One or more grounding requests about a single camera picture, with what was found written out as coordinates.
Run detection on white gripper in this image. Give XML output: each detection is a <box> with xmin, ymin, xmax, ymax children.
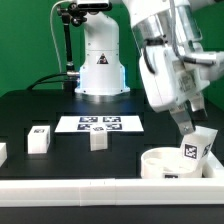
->
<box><xmin>139</xmin><ymin>46</ymin><xmax>224</xmax><ymax>135</ymax></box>

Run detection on white round stool seat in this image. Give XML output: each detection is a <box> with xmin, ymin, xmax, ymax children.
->
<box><xmin>140</xmin><ymin>147</ymin><xmax>202</xmax><ymax>179</ymax></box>

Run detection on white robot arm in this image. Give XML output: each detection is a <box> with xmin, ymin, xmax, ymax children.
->
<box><xmin>76</xmin><ymin>0</ymin><xmax>224</xmax><ymax>135</ymax></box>

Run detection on white sheet with tags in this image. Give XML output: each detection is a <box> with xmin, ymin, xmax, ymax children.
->
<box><xmin>55</xmin><ymin>115</ymin><xmax>144</xmax><ymax>133</ymax></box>

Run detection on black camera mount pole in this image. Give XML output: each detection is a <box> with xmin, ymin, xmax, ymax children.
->
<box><xmin>57</xmin><ymin>3</ymin><xmax>87</xmax><ymax>93</ymax></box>

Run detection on black cables at base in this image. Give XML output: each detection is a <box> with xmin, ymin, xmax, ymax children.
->
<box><xmin>26</xmin><ymin>72</ymin><xmax>78</xmax><ymax>91</ymax></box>

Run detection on white cable on pole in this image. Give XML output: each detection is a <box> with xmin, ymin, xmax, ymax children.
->
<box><xmin>49</xmin><ymin>0</ymin><xmax>78</xmax><ymax>74</ymax></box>

